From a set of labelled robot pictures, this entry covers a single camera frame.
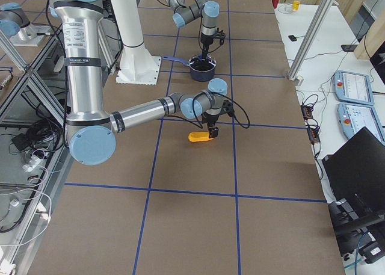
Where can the black laptop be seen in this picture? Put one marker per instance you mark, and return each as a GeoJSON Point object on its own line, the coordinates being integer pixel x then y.
{"type": "Point", "coordinates": [358, 168]}

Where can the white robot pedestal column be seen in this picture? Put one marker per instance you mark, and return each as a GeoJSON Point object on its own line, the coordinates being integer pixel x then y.
{"type": "Point", "coordinates": [137, 65]}

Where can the dark blue saucepan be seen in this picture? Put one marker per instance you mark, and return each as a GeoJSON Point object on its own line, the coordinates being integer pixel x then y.
{"type": "Point", "coordinates": [201, 69]}

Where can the teach pendant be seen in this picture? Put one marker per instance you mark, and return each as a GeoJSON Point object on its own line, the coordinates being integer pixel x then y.
{"type": "Point", "coordinates": [353, 117]}
{"type": "Point", "coordinates": [353, 87]}

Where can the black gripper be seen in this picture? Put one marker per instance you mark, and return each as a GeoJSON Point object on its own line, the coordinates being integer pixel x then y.
{"type": "Point", "coordinates": [211, 118]}
{"type": "Point", "coordinates": [207, 41]}

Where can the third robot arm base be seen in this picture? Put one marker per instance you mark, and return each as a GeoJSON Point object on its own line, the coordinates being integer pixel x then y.
{"type": "Point", "coordinates": [18, 28]}

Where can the aluminium frame post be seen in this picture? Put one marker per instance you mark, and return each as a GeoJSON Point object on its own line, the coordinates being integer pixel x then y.
{"type": "Point", "coordinates": [309, 37]}

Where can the orange black power strip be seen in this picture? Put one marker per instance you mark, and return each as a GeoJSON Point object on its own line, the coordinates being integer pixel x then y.
{"type": "Point", "coordinates": [312, 125]}

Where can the lower teach pendant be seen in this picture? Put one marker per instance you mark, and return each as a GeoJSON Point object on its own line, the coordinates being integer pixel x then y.
{"type": "Point", "coordinates": [353, 117]}

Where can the yellow plastic corn cob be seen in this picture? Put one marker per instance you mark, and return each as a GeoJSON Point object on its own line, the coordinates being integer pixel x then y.
{"type": "Point", "coordinates": [196, 137]}

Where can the small black box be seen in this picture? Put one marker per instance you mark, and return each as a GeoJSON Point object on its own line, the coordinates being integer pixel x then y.
{"type": "Point", "coordinates": [292, 38]}

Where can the upper teach pendant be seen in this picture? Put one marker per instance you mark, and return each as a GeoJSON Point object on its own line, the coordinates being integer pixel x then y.
{"type": "Point", "coordinates": [353, 87]}

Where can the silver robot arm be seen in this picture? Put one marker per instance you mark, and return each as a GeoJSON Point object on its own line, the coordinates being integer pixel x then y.
{"type": "Point", "coordinates": [90, 129]}
{"type": "Point", "coordinates": [208, 11]}

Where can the brown paper table cover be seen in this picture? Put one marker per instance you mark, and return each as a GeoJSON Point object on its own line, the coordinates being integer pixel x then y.
{"type": "Point", "coordinates": [248, 202]}

